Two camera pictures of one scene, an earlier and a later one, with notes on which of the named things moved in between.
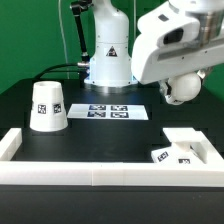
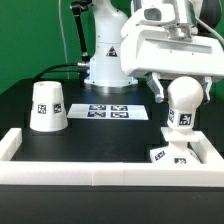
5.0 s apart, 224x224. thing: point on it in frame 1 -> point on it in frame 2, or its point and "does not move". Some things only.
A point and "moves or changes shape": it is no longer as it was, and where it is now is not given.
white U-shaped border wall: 126,174 does not move
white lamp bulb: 185,87 moves or changes shape
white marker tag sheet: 108,111 does not move
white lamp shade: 48,111 does not move
